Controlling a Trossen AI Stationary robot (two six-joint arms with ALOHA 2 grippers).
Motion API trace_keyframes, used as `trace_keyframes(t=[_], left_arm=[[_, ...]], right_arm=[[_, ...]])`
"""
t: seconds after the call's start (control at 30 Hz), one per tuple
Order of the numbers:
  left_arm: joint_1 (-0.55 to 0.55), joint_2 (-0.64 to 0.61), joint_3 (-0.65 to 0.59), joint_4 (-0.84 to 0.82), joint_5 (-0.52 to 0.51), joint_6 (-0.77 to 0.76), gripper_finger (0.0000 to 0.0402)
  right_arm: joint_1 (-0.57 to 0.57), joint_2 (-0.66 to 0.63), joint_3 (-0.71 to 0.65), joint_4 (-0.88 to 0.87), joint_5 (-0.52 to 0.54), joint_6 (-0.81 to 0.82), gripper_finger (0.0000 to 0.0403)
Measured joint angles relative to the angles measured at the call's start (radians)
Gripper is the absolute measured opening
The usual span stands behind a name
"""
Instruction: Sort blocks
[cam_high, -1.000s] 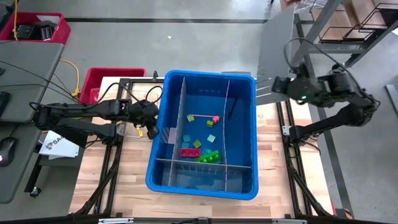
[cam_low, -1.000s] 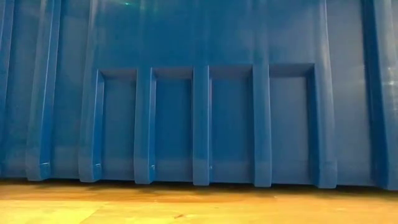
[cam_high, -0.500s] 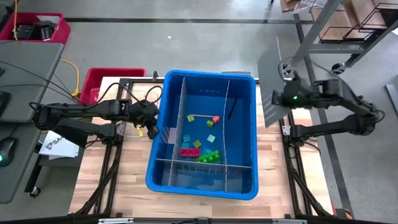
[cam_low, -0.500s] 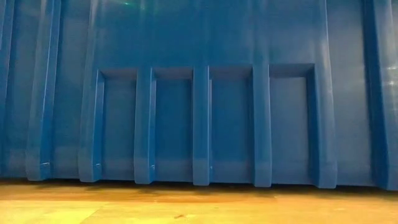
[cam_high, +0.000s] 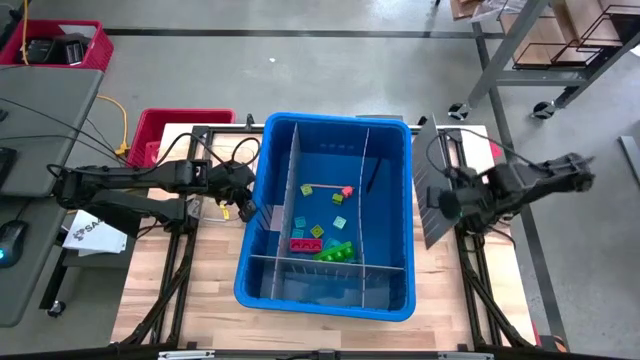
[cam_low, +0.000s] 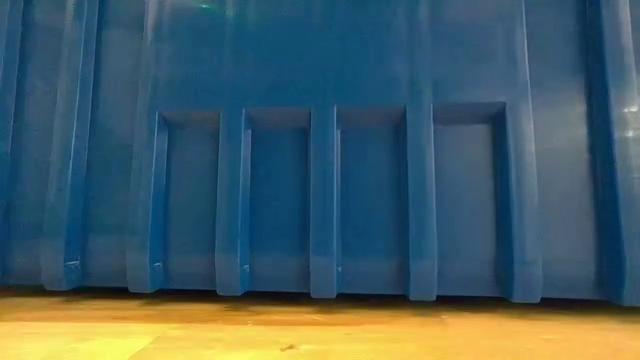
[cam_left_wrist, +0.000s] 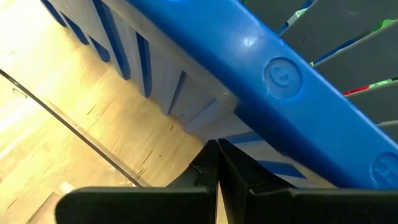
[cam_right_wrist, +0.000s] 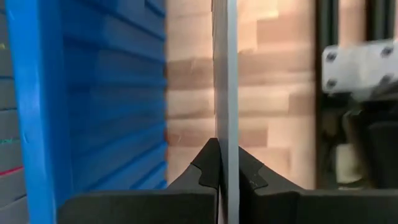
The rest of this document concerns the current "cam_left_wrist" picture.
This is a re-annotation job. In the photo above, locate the large blue plastic bin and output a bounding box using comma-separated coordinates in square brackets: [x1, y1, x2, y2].
[40, 0, 398, 190]

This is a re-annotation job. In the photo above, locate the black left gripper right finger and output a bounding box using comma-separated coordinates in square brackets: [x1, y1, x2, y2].
[218, 139, 398, 224]

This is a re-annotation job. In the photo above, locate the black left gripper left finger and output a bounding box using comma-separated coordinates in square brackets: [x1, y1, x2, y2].
[55, 139, 220, 224]

